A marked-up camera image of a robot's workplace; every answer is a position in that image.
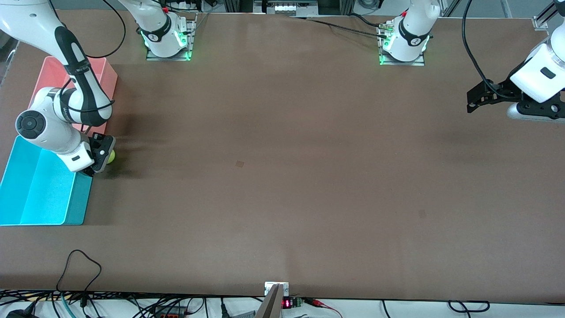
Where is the red clip wire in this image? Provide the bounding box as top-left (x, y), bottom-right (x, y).
top-left (305, 298), bottom-right (343, 318)

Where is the black base power cable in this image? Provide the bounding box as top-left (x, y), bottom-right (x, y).
top-left (289, 17), bottom-right (389, 40)

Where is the pink plastic bin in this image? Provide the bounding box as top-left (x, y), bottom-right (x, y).
top-left (27, 56), bottom-right (118, 135)

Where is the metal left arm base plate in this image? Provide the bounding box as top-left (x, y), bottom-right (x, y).
top-left (379, 22), bottom-right (426, 67)

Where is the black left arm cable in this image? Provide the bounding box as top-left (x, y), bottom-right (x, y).
top-left (462, 0), bottom-right (508, 98)

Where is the aluminium corner extrusion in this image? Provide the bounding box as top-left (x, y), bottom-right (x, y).
top-left (532, 0), bottom-right (565, 30)

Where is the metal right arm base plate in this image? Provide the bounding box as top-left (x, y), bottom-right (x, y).
top-left (146, 18), bottom-right (193, 61)

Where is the black coiled cable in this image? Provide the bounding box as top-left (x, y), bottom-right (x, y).
top-left (448, 300), bottom-right (490, 312)

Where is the grey metal camera mount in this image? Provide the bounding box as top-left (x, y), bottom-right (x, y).
top-left (254, 282), bottom-right (290, 318)

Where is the black power plug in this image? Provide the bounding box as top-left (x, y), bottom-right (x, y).
top-left (9, 303), bottom-right (38, 318)

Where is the blue plastic bin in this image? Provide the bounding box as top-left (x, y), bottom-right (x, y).
top-left (0, 135), bottom-right (94, 227)

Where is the aluminium frame with light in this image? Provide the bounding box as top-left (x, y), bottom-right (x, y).
top-left (254, 0), bottom-right (318, 15)

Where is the thin black looped cable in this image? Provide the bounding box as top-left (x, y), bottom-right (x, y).
top-left (56, 250), bottom-right (102, 306)

